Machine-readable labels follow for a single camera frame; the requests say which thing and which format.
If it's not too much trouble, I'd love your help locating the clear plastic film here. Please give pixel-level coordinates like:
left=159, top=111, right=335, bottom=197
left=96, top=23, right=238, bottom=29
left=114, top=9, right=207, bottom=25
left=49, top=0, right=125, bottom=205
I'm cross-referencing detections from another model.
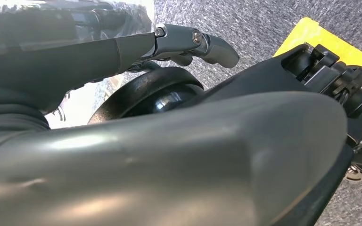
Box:
left=0, top=0, right=155, bottom=52

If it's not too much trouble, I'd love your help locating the yellow floor tape square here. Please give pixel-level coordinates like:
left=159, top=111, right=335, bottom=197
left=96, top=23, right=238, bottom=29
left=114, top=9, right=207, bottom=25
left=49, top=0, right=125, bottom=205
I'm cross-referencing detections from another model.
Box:
left=273, top=17, right=362, bottom=91

